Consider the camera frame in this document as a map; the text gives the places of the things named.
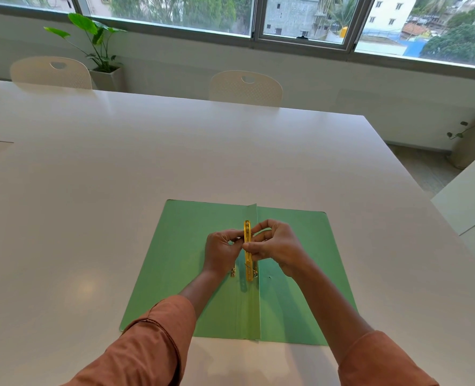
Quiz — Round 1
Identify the large-leaf green plant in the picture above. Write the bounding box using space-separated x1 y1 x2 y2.
43 13 128 73

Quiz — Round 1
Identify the yellow plastic file fastener bar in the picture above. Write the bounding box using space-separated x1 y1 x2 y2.
243 220 256 283

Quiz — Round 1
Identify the person's left hand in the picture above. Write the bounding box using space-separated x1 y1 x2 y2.
204 230 245 279

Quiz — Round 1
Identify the grey-framed sliding window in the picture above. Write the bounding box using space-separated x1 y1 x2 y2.
0 0 475 71

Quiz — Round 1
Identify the green paper file folder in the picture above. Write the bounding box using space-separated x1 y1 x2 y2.
119 199 359 346

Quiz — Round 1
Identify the person's right hand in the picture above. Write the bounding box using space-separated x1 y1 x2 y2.
242 219 313 279

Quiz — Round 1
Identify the round beige planter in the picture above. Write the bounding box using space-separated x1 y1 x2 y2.
448 122 475 170

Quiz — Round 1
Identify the white side table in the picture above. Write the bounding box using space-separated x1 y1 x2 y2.
430 142 475 278

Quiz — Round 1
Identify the person's left forearm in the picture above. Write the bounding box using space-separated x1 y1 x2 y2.
62 269 227 386

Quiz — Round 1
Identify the person's right forearm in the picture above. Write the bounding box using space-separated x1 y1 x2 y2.
279 261 440 386

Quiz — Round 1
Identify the white perforated chair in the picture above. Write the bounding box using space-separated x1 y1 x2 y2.
208 70 284 107
9 56 93 90

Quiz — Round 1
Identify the white square planter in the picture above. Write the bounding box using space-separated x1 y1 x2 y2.
89 66 126 92

